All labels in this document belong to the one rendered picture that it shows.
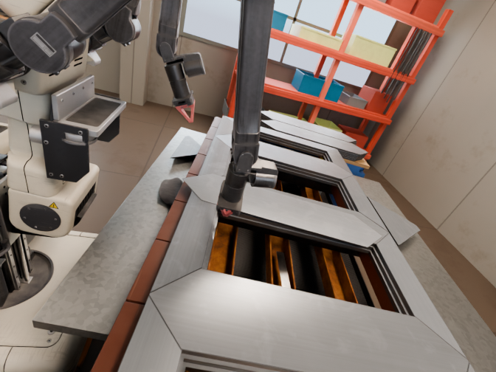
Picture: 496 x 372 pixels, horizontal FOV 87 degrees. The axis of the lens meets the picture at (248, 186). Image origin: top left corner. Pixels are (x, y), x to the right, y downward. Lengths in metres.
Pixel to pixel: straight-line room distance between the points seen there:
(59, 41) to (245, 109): 0.32
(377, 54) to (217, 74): 2.07
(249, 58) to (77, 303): 0.69
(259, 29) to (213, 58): 3.53
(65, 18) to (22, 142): 0.44
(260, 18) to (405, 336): 0.75
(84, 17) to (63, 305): 0.62
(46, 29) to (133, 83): 3.47
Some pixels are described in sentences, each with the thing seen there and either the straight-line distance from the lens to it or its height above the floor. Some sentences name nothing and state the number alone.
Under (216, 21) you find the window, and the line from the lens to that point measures 3.99.
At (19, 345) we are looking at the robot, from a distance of 1.26.
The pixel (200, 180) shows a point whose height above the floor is 0.86.
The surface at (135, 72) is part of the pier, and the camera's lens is 3.96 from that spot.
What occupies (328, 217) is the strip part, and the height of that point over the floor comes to 0.85.
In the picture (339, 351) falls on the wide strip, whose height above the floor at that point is 0.85.
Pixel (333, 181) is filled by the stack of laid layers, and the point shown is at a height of 0.84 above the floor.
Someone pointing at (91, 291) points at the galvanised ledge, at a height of 0.68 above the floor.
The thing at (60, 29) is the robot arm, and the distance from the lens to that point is 0.54.
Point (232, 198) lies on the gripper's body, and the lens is 0.71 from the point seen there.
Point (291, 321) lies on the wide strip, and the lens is 0.64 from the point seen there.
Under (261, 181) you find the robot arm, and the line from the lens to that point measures 0.67.
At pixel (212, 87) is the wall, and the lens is 4.12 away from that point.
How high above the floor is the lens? 1.36
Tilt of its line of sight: 31 degrees down
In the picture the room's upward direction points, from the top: 19 degrees clockwise
